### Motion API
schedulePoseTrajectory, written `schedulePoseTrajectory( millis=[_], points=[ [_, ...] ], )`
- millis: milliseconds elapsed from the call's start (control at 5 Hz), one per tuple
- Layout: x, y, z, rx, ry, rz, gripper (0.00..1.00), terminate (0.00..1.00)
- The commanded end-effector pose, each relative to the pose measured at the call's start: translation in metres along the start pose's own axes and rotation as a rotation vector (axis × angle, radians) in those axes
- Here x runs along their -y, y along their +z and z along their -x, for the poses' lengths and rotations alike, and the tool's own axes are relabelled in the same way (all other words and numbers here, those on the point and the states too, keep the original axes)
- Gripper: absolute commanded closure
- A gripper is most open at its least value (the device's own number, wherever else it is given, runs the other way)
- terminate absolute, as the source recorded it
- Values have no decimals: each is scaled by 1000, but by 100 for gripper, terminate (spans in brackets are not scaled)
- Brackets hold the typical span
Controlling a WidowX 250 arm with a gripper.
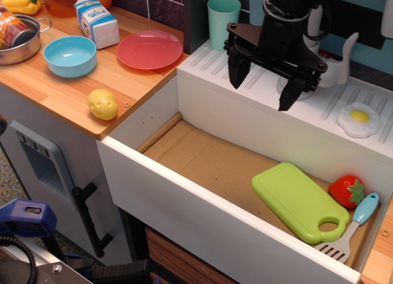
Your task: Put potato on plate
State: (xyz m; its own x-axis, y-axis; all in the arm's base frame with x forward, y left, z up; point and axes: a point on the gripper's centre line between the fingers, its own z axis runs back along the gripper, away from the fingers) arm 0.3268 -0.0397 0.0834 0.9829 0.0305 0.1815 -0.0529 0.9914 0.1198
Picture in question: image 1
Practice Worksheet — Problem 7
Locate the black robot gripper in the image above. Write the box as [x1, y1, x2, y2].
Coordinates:
[224, 16, 327, 111]

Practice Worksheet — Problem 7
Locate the yellow toy potato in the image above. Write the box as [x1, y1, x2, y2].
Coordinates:
[87, 89, 119, 120]

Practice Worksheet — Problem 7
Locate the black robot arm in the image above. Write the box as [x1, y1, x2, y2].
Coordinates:
[224, 0, 332, 111]

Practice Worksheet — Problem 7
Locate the red plastic plate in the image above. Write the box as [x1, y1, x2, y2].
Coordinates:
[116, 30, 183, 70]

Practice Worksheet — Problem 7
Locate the grey toy faucet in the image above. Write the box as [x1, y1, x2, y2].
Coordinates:
[276, 4, 360, 101]

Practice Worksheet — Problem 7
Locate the teal plastic cup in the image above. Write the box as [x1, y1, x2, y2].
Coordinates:
[207, 0, 241, 50]

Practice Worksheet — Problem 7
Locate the toy fried egg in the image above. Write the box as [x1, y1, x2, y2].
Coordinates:
[337, 102, 381, 138]

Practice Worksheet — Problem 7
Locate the green plastic cutting board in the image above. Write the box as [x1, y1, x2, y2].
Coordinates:
[251, 162, 350, 244]

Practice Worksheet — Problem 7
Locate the white toy sink basin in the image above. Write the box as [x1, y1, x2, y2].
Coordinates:
[98, 43, 392, 283]

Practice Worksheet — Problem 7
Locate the red toy strawberry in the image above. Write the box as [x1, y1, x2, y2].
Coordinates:
[328, 175, 365, 209]

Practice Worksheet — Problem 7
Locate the toy milk carton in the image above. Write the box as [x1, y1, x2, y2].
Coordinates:
[74, 0, 120, 49]

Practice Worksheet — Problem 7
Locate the blue plastic bowl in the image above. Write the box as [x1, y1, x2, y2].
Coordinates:
[44, 36, 97, 78]

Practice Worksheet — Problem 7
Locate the grey toy oven door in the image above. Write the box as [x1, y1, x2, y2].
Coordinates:
[10, 120, 77, 211]

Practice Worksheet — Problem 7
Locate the toy beans can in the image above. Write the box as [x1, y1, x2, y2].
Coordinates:
[1, 7, 36, 49]

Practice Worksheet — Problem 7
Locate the yellow toy bell pepper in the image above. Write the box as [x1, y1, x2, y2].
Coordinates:
[2, 0, 42, 15]

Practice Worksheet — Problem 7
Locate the blue clamp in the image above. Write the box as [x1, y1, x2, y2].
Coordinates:
[1, 199, 58, 237]

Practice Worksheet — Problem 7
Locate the blue handled grey spatula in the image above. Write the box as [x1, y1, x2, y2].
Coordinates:
[314, 192, 379, 263]

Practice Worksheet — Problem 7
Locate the black oven door handle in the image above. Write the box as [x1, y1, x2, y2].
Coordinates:
[71, 183, 113, 258]

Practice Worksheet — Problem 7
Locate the steel pot with handles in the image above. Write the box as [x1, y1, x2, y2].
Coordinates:
[1, 14, 52, 65]

